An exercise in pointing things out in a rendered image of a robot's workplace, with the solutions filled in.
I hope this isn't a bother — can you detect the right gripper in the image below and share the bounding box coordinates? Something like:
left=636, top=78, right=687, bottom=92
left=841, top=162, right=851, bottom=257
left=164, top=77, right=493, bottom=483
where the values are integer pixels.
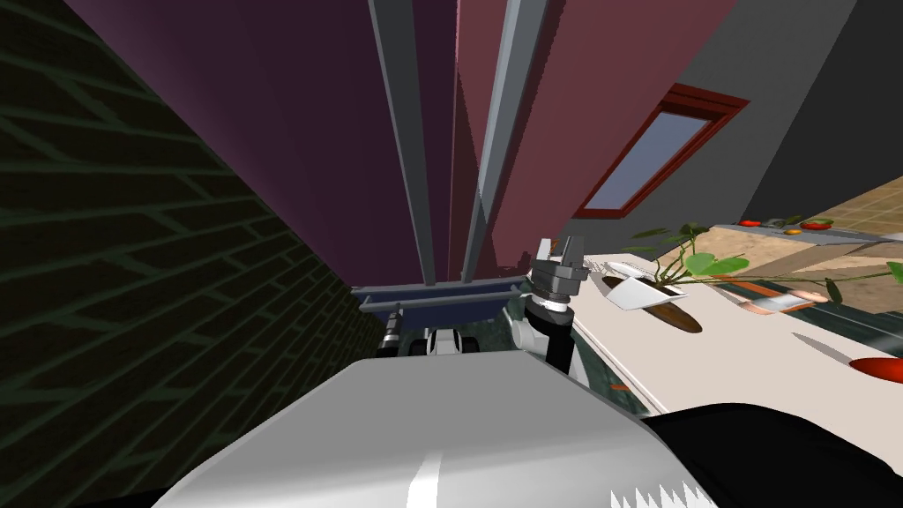
left=528, top=235, right=591, bottom=303

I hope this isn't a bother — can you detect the green plant in white pot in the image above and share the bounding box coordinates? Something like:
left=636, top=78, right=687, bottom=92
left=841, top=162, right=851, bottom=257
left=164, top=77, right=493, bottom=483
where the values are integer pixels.
left=601, top=221, right=903, bottom=335

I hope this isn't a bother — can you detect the red framed window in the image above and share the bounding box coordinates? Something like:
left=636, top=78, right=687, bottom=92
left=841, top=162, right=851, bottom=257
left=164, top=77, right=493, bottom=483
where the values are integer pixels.
left=571, top=82, right=752, bottom=220

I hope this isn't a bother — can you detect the maroon cupboard door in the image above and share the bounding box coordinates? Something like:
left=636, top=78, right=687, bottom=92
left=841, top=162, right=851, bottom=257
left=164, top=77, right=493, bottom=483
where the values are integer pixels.
left=451, top=0, right=739, bottom=281
left=63, top=0, right=461, bottom=287

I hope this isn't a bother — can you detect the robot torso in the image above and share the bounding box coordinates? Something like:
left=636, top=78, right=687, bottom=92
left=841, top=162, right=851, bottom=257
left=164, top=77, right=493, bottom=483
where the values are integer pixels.
left=151, top=327, right=722, bottom=508

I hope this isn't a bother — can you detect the copper coloured cup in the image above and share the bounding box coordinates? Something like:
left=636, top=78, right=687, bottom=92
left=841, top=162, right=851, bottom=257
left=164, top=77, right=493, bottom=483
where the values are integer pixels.
left=733, top=287, right=829, bottom=318

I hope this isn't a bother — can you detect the red bowl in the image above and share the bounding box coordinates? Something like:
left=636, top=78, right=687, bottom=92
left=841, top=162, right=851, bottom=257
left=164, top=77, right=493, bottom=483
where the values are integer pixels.
left=847, top=355, right=903, bottom=386

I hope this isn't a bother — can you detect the long grey door handle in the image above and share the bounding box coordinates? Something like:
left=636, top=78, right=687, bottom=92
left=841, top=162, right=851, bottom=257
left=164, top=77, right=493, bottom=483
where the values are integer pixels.
left=367, top=0, right=439, bottom=288
left=459, top=0, right=552, bottom=285

